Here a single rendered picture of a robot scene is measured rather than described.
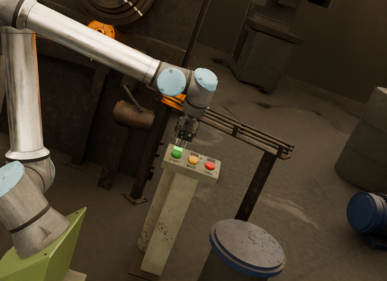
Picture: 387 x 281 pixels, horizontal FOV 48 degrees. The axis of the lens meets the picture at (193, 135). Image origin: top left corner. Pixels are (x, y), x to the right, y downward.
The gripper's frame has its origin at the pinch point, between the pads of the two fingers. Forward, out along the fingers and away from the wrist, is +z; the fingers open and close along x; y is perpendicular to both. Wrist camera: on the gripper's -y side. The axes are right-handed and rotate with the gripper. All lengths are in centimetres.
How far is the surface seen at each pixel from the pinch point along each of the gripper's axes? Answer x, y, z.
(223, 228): 27.6, 20.8, 17.2
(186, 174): 6.7, 5.5, 10.4
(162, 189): -0.1, -2.3, 33.2
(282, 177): 96, -134, 119
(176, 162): 1.1, 4.5, 6.7
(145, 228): -1, 5, 55
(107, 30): -57, -77, 8
